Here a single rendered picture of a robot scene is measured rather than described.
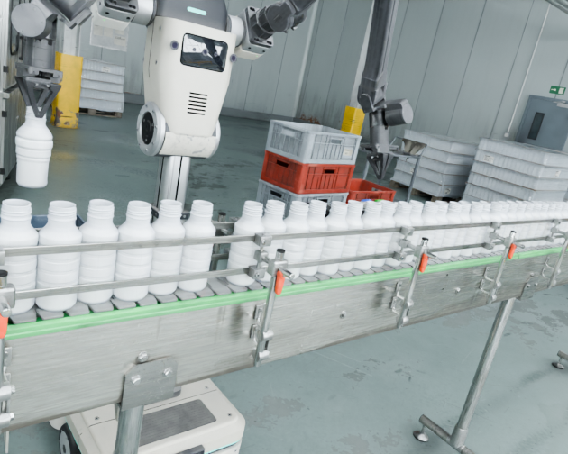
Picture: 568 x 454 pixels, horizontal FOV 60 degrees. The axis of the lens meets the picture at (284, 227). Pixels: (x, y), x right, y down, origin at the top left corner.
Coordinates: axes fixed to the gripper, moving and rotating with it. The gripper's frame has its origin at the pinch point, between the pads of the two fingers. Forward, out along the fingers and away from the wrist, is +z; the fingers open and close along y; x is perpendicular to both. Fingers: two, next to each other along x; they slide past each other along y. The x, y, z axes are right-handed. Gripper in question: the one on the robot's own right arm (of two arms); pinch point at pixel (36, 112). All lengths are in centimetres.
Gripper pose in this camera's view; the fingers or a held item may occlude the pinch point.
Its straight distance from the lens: 116.1
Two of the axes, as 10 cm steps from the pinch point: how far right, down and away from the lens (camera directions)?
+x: 7.4, -0.4, 6.7
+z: -1.9, 9.5, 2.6
